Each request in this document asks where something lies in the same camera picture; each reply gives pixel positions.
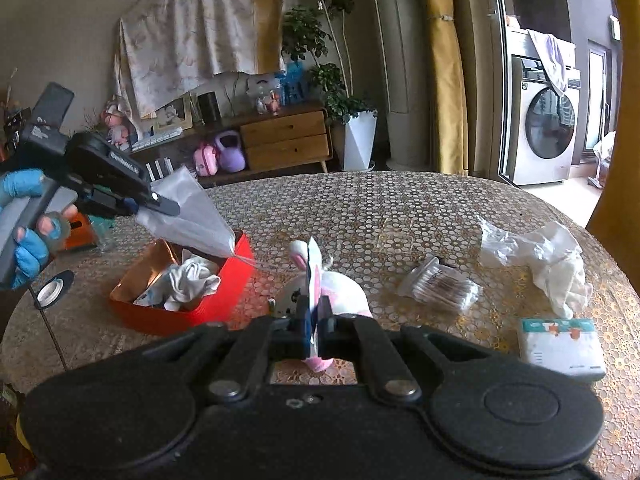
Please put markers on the tape roll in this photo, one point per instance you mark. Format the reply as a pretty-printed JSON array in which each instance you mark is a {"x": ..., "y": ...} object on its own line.
[{"x": 55, "y": 285}]

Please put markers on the purple towel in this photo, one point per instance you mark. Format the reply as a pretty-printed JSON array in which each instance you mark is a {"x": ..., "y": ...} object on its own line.
[{"x": 550, "y": 60}]

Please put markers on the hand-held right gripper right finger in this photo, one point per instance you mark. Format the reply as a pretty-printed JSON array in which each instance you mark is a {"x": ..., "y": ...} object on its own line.
[{"x": 324, "y": 322}]

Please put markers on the clear plastic bag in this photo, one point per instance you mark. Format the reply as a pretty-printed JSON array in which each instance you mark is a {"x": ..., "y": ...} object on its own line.
[
  {"x": 500, "y": 247},
  {"x": 195, "y": 215}
]

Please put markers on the person's left hand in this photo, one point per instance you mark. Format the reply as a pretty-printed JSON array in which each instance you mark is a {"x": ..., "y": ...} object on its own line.
[{"x": 30, "y": 255}]

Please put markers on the wooden cabinet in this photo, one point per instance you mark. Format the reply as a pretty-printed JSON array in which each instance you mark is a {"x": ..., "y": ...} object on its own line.
[{"x": 285, "y": 130}]

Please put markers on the black speaker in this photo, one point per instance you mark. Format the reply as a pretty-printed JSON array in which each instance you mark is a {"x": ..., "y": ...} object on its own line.
[{"x": 208, "y": 106}]

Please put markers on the white keyboard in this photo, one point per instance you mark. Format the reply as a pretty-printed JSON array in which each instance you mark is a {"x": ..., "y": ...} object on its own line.
[{"x": 157, "y": 139}]

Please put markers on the bag of cotton swabs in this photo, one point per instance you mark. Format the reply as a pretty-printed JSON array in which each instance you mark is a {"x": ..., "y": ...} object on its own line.
[{"x": 440, "y": 287}]

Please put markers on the white plastic bag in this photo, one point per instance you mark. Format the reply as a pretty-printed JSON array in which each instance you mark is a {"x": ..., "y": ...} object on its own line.
[{"x": 565, "y": 270}]

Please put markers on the photo frame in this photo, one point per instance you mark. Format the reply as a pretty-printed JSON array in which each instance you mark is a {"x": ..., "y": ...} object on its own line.
[{"x": 172, "y": 115}]

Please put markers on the white router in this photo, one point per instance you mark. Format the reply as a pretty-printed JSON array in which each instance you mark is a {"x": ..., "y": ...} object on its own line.
[{"x": 160, "y": 169}]

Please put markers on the white planter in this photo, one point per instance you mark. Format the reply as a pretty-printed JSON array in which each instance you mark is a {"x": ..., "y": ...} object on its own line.
[{"x": 360, "y": 140}]

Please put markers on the white green tissue packet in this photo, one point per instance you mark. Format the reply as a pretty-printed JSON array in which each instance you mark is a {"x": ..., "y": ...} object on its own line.
[{"x": 560, "y": 350}]

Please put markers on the purple kettlebell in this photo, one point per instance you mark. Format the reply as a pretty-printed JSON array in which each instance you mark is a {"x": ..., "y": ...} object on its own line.
[{"x": 230, "y": 155}]

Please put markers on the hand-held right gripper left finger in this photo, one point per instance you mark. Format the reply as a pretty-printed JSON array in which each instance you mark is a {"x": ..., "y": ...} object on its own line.
[{"x": 303, "y": 327}]

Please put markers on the pink doll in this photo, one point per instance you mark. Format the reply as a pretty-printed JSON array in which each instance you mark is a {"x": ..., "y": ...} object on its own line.
[{"x": 117, "y": 127}]

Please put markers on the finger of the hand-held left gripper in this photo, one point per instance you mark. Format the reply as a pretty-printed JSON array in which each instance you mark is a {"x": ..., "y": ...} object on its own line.
[
  {"x": 107, "y": 207},
  {"x": 165, "y": 203}
]

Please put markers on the pink toy case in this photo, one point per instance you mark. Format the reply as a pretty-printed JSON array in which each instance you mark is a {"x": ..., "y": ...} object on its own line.
[{"x": 205, "y": 160}]

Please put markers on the yellow curtain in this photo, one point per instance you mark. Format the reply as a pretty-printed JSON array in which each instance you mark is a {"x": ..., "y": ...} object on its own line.
[{"x": 445, "y": 85}]

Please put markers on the green potted plant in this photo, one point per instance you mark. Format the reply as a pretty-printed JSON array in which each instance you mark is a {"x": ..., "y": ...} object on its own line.
[{"x": 305, "y": 35}]

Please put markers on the white washing machine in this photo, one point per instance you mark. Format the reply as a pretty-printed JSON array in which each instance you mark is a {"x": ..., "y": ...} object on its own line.
[{"x": 520, "y": 160}]

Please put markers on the clear drinking glass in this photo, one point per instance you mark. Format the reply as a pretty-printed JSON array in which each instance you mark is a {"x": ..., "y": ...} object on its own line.
[{"x": 104, "y": 235}]

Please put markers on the white cloth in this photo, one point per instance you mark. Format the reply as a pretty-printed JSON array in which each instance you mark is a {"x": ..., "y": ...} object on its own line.
[{"x": 185, "y": 280}]

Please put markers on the floral sheet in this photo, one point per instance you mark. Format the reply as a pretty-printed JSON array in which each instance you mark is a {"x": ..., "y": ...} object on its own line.
[{"x": 200, "y": 35}]

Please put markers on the white bunny plush toy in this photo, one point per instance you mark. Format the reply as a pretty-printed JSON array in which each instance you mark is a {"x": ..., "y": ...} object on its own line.
[{"x": 345, "y": 295}]

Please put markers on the orange tissue box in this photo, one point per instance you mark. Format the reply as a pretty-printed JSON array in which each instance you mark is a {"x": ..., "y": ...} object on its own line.
[{"x": 80, "y": 235}]

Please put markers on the standing air conditioner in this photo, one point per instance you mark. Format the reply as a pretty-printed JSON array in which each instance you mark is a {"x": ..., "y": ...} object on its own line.
[{"x": 400, "y": 60}]

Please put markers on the red tin box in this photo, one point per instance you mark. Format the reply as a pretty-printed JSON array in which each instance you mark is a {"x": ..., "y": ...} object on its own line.
[{"x": 220, "y": 305}]

